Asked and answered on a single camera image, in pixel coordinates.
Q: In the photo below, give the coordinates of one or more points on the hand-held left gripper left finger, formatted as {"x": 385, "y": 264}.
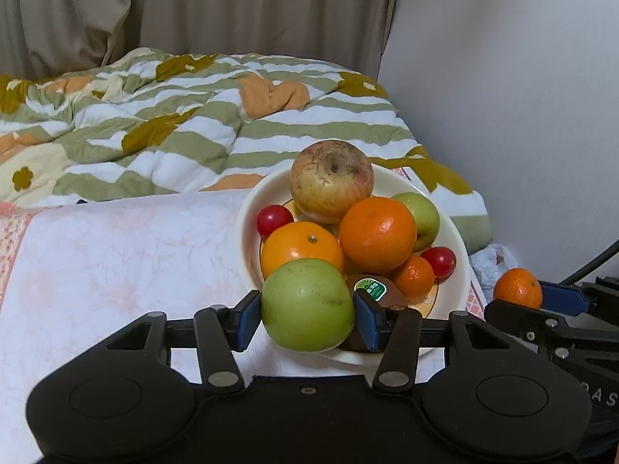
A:
{"x": 249, "y": 323}

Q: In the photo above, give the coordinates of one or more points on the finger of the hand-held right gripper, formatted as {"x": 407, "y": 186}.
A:
{"x": 512, "y": 316}
{"x": 563, "y": 296}

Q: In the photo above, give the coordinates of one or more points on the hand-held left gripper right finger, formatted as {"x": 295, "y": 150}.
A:
{"x": 365, "y": 324}

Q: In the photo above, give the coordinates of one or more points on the small mandarin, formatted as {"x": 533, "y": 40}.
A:
{"x": 517, "y": 289}
{"x": 413, "y": 276}

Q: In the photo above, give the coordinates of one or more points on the brown kiwi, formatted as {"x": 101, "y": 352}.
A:
{"x": 392, "y": 297}

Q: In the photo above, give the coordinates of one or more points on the large green apple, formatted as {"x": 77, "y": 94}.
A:
{"x": 307, "y": 305}

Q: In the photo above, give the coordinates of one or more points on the medium orange with green stem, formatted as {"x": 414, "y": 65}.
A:
{"x": 300, "y": 249}

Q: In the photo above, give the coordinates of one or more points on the large orange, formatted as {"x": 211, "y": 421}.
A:
{"x": 377, "y": 234}

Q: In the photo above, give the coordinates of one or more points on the cream oval bowl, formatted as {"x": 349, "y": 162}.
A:
{"x": 251, "y": 232}

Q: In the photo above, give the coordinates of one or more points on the red cherry tomato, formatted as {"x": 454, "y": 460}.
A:
{"x": 273, "y": 220}
{"x": 440, "y": 261}

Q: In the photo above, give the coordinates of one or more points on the white plastic bag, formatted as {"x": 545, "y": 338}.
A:
{"x": 488, "y": 261}

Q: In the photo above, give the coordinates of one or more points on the small green apple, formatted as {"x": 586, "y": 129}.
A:
{"x": 423, "y": 215}

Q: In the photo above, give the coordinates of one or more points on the yellow red apple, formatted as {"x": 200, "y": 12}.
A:
{"x": 331, "y": 181}

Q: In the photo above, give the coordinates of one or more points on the floral striped quilt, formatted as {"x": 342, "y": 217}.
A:
{"x": 145, "y": 154}

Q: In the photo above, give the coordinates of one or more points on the beige curtain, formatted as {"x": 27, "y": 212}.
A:
{"x": 217, "y": 9}

